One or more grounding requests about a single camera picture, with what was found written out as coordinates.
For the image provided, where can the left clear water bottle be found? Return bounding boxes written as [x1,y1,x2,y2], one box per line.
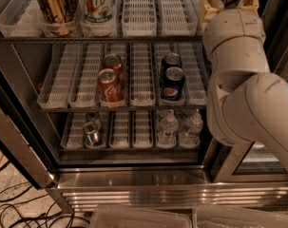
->
[158,113,178,148]

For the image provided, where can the clear water bottle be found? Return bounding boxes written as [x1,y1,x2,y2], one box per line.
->
[158,113,178,148]
[180,111,203,148]

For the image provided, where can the left clear plastic bin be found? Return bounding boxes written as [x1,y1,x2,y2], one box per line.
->
[88,205,192,228]

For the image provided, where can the front silver blue can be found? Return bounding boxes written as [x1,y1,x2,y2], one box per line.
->
[83,122,102,148]

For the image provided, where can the steel fridge cabinet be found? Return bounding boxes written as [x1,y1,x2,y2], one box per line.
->
[0,0,288,212]

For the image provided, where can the clear plastic bin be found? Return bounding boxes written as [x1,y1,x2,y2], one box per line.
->
[193,205,288,228]
[88,205,192,228]

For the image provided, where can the rear silver blue can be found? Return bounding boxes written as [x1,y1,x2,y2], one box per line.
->
[86,111,103,129]

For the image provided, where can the front blue pepsi can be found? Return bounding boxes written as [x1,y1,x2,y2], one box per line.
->
[161,66,185,101]

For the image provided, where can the black floor cables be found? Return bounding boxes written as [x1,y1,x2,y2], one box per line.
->
[0,160,90,228]

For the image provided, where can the right clear water bottle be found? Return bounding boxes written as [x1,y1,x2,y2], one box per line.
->
[180,111,203,148]

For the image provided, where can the silver blue can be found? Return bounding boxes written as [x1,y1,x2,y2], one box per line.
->
[83,122,102,148]
[86,111,103,129]

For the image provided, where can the rear blue pepsi can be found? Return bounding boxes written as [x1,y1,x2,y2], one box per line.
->
[161,52,182,75]

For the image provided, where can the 7up bottle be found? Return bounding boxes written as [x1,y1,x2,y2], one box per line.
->
[80,0,114,37]

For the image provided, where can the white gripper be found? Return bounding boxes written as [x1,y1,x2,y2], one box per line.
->
[199,0,266,56]

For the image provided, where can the left fridge door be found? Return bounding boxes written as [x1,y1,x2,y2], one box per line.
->
[0,57,61,190]

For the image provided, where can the red cola can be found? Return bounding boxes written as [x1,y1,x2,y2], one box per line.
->
[103,53,125,82]
[97,68,124,104]

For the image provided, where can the gold drink can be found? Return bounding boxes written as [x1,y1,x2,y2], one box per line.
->
[37,0,74,36]

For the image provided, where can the right clear plastic bin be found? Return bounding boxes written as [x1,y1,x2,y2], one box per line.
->
[193,205,288,228]

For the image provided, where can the rear red cola can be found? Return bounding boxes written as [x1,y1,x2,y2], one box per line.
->
[103,53,125,82]

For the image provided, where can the front red cola can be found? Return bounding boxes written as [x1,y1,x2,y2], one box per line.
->
[97,68,124,104]

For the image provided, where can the blue pepsi can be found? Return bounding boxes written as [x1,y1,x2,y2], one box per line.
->
[161,52,182,75]
[161,66,185,101]

